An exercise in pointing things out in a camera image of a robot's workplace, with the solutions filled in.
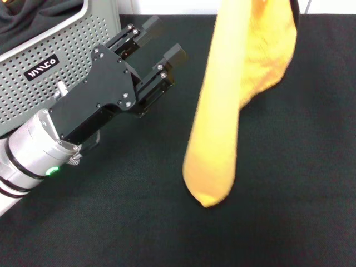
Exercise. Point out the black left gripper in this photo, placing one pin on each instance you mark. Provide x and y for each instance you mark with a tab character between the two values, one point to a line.
105	89

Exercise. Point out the yellow towel with black edging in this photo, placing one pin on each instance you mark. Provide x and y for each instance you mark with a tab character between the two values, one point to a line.
217	139

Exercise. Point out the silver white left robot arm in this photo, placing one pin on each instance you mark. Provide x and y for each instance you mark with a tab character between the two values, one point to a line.
25	155

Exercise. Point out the grey perforated storage box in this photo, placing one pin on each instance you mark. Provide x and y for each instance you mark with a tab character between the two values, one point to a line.
69	41

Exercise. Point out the black tablecloth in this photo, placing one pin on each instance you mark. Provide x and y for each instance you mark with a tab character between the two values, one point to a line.
278	194

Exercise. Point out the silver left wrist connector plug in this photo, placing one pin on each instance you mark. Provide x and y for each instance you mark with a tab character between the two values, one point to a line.
61	90

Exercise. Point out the dark grey crumpled cloth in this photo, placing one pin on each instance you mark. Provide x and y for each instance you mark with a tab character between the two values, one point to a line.
33	25

